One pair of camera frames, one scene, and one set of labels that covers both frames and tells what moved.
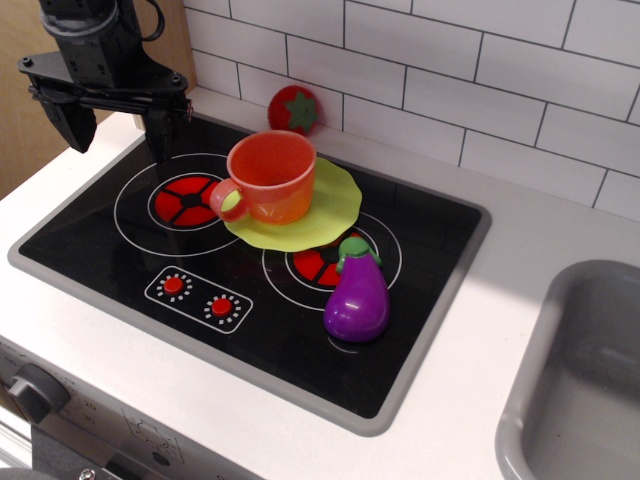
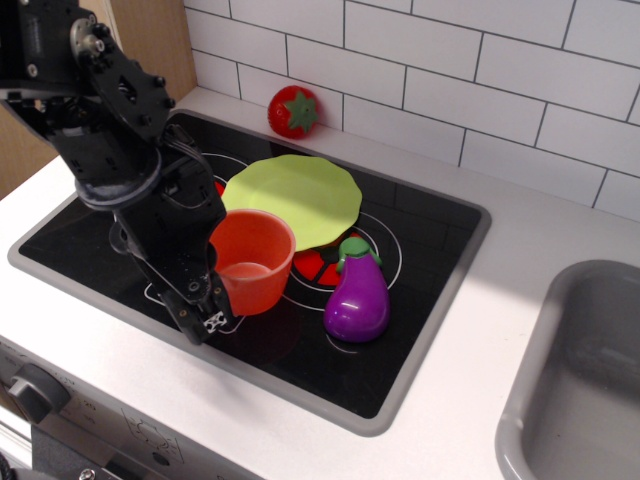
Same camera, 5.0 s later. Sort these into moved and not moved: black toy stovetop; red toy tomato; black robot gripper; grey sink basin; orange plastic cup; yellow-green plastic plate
Moved: orange plastic cup; black robot gripper
Not moved: grey sink basin; yellow-green plastic plate; black toy stovetop; red toy tomato
